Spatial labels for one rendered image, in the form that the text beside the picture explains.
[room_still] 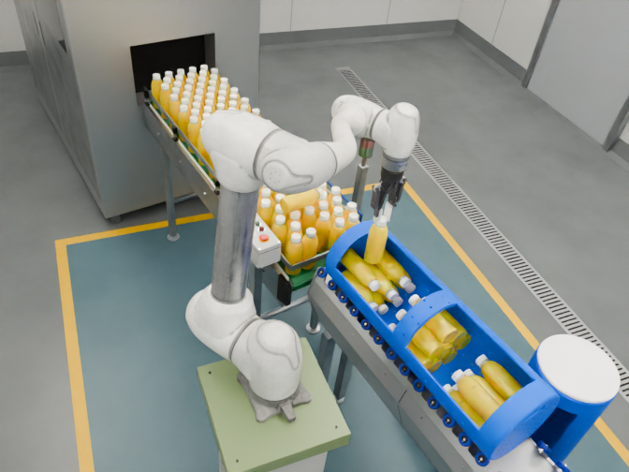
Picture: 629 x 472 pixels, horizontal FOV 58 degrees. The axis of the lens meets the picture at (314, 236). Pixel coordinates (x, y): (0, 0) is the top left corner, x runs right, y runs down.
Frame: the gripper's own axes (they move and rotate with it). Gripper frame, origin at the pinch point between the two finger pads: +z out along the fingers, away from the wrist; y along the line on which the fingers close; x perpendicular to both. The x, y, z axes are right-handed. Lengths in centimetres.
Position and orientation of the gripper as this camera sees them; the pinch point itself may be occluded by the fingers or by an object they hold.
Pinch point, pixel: (382, 213)
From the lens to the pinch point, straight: 198.8
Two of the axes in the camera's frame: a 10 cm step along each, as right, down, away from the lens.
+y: 8.4, -3.0, 4.6
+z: -0.9, 7.4, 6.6
